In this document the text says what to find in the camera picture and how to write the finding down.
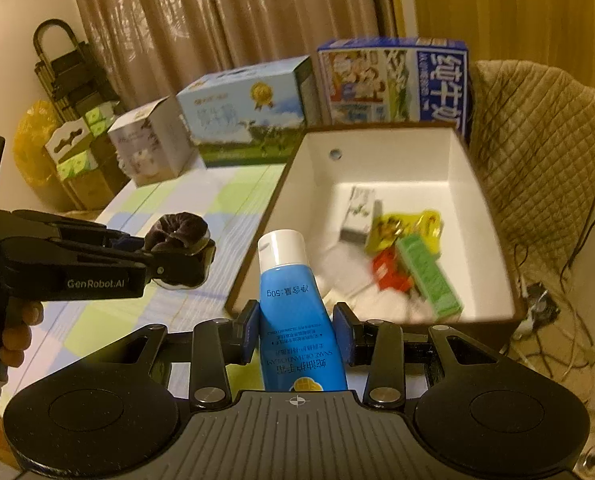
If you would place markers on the white appliance product box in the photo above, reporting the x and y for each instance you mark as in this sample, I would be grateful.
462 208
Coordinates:
153 143

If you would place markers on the checkered bed sheet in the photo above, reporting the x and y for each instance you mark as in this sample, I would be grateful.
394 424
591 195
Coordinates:
232 202

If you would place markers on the green small box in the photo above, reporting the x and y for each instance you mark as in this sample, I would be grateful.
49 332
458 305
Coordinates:
428 276

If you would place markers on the brown curtain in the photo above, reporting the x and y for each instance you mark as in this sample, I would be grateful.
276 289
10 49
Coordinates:
152 48

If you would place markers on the yellow snack packet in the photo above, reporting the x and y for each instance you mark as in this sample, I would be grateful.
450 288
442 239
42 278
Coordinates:
388 228

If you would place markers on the plain cardboard box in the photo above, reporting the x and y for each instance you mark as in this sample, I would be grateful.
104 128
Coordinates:
93 176

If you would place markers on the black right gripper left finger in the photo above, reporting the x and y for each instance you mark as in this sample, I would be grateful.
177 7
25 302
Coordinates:
216 344

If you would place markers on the blue cartoon milk carton box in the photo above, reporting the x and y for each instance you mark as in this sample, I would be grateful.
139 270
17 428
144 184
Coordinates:
385 79

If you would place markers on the red snack packet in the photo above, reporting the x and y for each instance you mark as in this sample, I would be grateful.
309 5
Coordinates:
389 273

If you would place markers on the beige quilted cushion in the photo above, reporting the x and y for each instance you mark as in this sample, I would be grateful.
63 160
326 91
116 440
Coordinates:
532 143

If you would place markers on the black folding cart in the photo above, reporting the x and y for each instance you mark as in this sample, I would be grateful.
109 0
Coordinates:
74 82

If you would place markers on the blue white hand cream tube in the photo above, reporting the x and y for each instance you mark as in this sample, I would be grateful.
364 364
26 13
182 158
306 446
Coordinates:
298 350

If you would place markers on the brown cardboard storage box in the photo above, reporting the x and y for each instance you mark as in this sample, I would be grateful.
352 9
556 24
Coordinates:
412 168

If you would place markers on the white ointment box green bird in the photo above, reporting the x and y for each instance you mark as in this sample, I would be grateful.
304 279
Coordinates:
362 209

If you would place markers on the person left hand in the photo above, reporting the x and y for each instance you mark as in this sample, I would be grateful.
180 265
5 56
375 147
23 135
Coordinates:
17 337

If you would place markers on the green cow milk carton box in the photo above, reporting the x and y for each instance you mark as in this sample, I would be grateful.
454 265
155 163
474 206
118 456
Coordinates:
252 115

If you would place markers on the yellow plastic bag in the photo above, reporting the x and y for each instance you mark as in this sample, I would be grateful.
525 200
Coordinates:
34 131

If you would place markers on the dark brown velvet scrunchie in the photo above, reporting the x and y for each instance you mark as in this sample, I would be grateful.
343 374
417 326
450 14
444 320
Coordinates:
181 249

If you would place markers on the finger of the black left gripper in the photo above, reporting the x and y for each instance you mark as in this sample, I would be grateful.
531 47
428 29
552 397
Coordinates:
61 229
27 263

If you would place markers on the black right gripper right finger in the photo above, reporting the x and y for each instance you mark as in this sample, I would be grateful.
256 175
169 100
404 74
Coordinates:
379 347

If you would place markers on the green tissue pack carton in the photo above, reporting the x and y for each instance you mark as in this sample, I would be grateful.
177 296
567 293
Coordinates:
83 144

